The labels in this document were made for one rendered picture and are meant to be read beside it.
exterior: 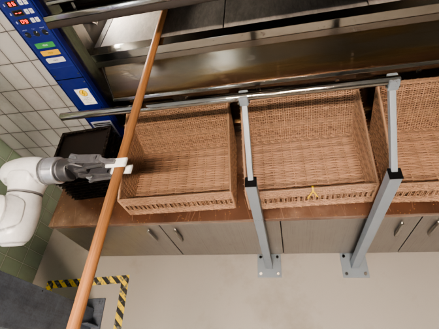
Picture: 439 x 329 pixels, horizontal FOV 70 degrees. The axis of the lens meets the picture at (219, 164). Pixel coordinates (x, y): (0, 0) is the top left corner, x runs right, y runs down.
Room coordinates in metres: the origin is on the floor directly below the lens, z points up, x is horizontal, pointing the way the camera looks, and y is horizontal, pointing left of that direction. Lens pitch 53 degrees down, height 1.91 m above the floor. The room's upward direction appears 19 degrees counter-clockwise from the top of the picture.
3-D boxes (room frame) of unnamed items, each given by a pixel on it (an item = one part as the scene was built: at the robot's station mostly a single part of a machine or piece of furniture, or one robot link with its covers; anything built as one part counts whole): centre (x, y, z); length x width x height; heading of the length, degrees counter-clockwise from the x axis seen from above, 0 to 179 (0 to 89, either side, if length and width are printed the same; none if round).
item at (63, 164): (0.72, 0.45, 1.19); 0.09 x 0.07 x 0.08; 71
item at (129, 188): (1.04, 0.18, 0.72); 0.56 x 0.49 x 0.28; 73
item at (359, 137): (0.85, -0.39, 0.72); 0.56 x 0.49 x 0.28; 73
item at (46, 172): (0.75, 0.52, 1.19); 0.09 x 0.06 x 0.09; 161
